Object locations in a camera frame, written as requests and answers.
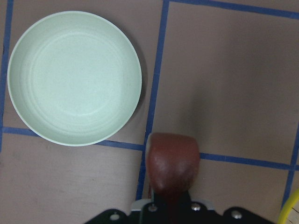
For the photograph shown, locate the brown bun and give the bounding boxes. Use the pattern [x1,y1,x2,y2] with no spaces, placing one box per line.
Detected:
[145,133,200,203]

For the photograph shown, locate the light green plate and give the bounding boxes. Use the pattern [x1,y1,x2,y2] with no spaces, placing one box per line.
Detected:
[7,11,142,146]

